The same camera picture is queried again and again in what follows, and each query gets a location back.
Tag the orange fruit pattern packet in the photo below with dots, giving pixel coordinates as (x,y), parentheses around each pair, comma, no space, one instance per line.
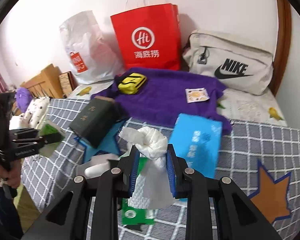
(196,95)

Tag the wooden headboard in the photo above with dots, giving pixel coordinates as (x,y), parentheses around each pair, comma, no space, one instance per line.
(46,83)

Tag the white Miniso plastic bag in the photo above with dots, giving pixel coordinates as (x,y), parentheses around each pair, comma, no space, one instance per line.
(91,59)

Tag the person's left hand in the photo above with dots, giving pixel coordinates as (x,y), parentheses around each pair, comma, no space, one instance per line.
(13,177)

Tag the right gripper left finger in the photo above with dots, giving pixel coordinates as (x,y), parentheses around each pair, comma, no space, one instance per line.
(93,199)

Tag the beige Nike bag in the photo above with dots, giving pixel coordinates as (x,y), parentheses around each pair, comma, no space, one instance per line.
(238,63)

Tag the dark green tea tin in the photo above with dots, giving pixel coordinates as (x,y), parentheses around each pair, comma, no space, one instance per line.
(95,120)

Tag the purple towel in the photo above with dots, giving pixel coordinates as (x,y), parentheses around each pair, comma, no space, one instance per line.
(163,97)

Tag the red Haidilao paper bag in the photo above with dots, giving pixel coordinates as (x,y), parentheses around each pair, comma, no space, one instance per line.
(148,34)

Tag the blue tissue pack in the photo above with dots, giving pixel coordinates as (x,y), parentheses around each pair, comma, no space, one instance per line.
(197,140)

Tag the light green wipes pack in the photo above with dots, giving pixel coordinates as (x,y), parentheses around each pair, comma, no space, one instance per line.
(50,127)

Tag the small patterned box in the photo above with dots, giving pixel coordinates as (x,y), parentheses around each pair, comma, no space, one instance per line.
(68,83)

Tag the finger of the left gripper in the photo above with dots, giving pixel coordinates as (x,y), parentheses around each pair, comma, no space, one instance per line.
(48,139)

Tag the purple plush toy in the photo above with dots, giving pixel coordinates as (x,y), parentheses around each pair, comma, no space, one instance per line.
(23,98)

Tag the white spotted pillow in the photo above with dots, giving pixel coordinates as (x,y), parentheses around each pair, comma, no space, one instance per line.
(35,113)

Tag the white gloves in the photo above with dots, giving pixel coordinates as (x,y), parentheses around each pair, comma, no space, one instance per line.
(98,165)

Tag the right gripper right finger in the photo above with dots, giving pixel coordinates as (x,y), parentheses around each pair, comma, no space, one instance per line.
(236,215)

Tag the yellow Adidas pouch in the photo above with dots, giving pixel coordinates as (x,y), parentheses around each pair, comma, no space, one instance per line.
(132,83)

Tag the green snack packet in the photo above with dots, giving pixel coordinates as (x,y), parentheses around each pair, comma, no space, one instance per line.
(135,210)

